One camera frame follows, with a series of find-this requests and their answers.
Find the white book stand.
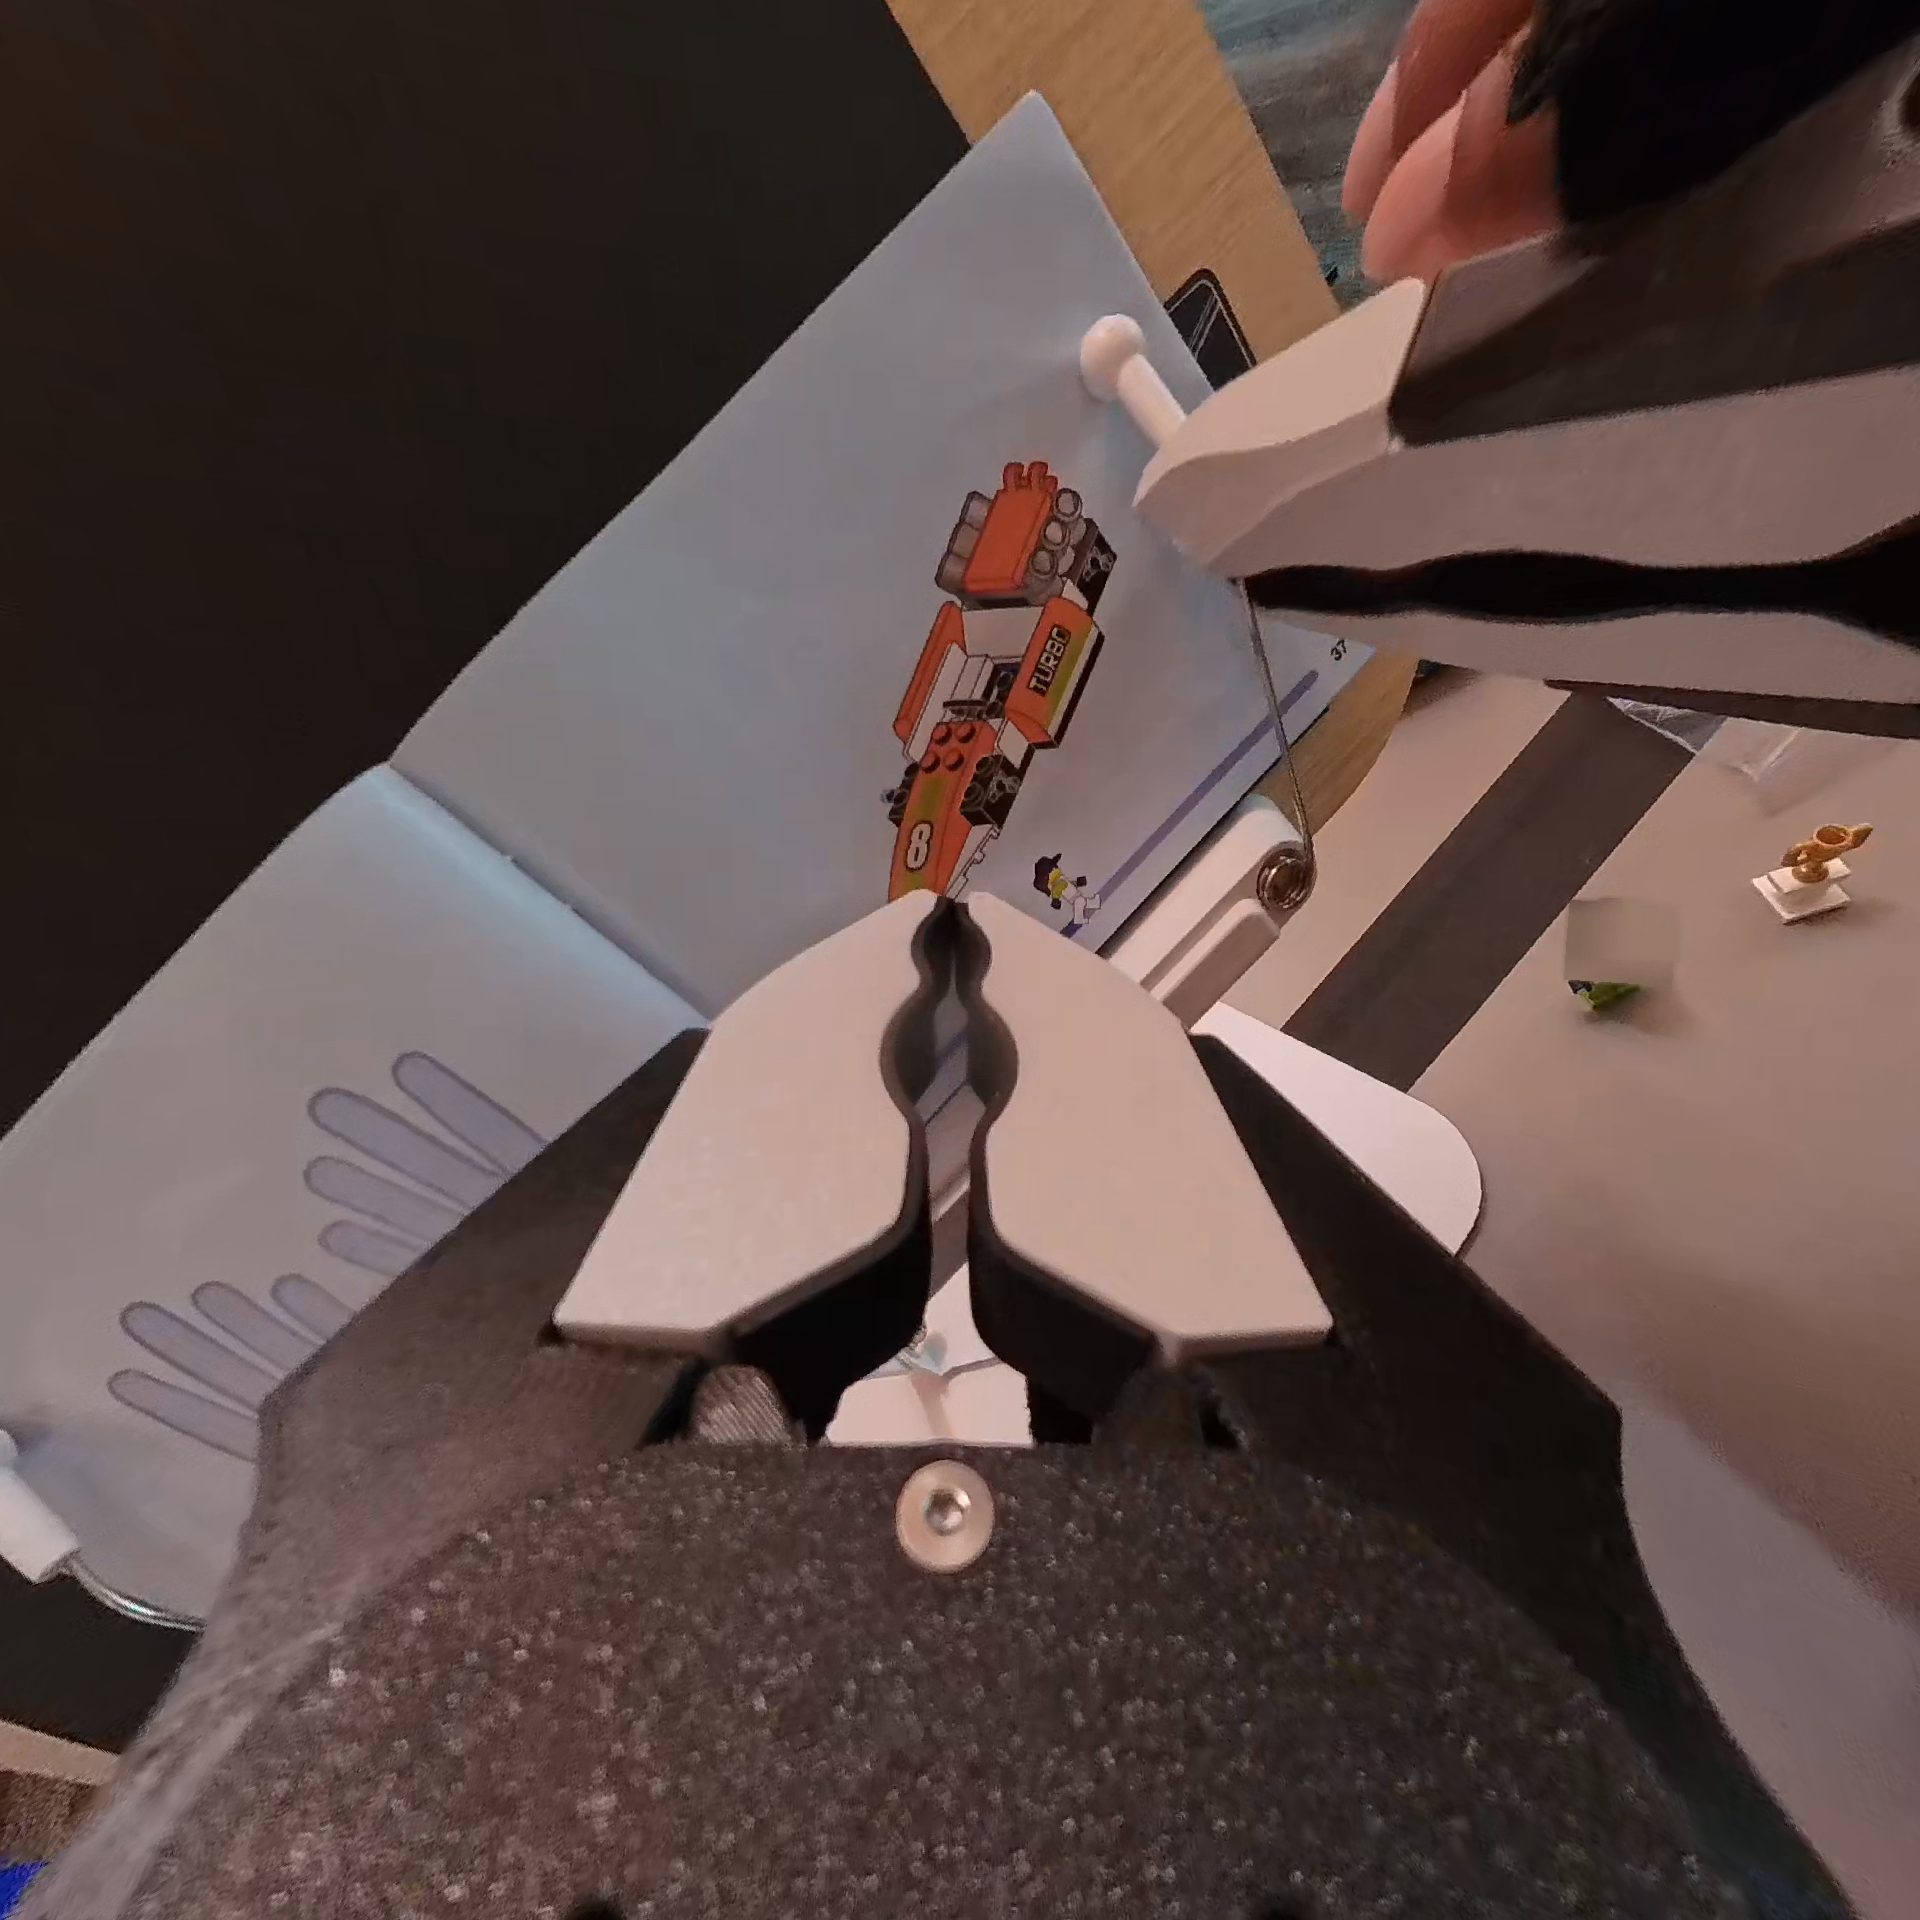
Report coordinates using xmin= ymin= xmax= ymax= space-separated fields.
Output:
xmin=0 ymin=317 xmax=1485 ymax=1638

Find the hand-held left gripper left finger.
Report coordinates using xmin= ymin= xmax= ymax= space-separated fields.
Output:
xmin=558 ymin=891 xmax=960 ymax=1406

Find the instruction booklet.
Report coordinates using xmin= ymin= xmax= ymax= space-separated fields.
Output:
xmin=0 ymin=93 xmax=1383 ymax=1623

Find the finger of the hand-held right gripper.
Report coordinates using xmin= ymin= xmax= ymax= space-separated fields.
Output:
xmin=1241 ymin=566 xmax=1920 ymax=740
xmin=1134 ymin=278 xmax=1920 ymax=586

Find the small gold trophy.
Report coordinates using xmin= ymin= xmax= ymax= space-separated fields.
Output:
xmin=1758 ymin=817 xmax=1878 ymax=923

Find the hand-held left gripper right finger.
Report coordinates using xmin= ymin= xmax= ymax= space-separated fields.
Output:
xmin=958 ymin=891 xmax=1341 ymax=1406

